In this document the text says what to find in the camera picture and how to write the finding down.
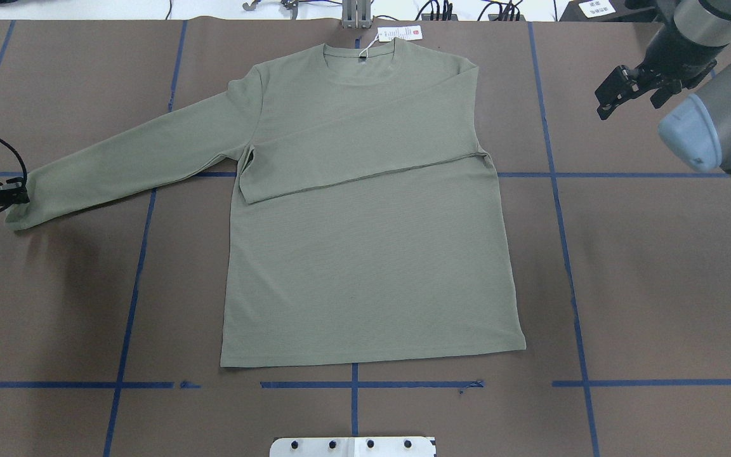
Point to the olive green long-sleeve shirt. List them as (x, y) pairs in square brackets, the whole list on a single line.
[(366, 222)]

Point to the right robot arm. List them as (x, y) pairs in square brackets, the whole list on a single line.
[(698, 131)]

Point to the white paper hang tag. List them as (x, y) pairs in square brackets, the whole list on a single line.
[(412, 32)]

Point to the black box with label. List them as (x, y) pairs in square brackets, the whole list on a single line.
[(606, 12)]

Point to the white metal base plate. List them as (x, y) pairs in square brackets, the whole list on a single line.
[(355, 446)]

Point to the grey aluminium frame post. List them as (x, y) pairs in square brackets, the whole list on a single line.
[(356, 14)]

